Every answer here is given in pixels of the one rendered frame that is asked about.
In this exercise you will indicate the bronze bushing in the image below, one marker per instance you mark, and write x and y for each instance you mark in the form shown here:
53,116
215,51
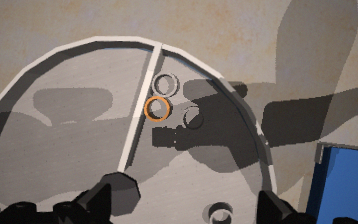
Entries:
147,111

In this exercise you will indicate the blue crate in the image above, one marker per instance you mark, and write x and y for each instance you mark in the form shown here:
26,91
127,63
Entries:
341,198

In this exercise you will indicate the grey metal ring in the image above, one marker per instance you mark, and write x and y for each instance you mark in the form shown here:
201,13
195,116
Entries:
220,207
157,77
197,129

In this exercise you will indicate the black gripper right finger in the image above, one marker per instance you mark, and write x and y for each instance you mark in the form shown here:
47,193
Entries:
270,208

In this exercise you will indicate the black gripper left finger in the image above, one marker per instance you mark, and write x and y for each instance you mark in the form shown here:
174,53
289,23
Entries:
97,199

